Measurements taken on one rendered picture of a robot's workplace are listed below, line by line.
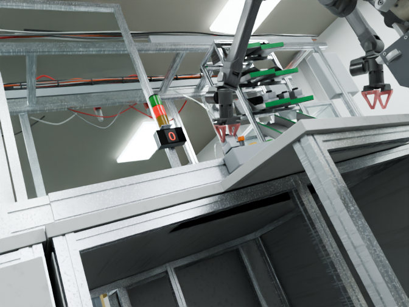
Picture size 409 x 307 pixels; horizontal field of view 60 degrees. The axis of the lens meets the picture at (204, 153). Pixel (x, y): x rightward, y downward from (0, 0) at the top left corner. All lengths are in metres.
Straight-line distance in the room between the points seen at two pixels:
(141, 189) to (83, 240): 0.23
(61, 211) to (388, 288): 0.74
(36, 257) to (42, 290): 0.07
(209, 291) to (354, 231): 2.14
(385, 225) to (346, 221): 1.18
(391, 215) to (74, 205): 1.47
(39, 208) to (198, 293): 1.99
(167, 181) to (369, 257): 0.56
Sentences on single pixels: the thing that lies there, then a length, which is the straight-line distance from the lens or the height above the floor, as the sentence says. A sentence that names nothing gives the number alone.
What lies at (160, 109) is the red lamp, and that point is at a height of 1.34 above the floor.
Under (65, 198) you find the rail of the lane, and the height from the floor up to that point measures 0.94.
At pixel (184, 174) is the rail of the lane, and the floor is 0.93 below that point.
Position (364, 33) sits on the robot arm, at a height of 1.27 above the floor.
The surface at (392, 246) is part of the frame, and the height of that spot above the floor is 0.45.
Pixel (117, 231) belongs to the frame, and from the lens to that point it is 0.89.
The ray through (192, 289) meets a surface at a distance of 2.79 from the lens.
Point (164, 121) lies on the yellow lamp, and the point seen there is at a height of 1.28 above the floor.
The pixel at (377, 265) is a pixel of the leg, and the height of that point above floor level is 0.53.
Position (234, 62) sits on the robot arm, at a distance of 1.41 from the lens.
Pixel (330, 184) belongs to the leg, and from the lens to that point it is 0.79.
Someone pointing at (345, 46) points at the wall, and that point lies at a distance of 5.22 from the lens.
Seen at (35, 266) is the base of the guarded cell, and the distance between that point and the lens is 0.86.
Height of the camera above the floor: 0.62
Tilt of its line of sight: 19 degrees up
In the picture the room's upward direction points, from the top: 23 degrees counter-clockwise
